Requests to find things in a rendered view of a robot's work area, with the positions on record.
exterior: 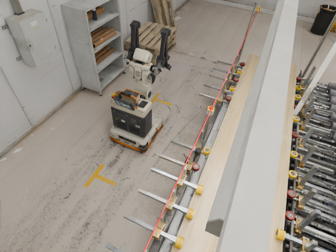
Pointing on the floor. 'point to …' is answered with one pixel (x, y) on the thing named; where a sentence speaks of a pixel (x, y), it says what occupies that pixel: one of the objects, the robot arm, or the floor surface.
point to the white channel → (264, 145)
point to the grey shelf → (116, 62)
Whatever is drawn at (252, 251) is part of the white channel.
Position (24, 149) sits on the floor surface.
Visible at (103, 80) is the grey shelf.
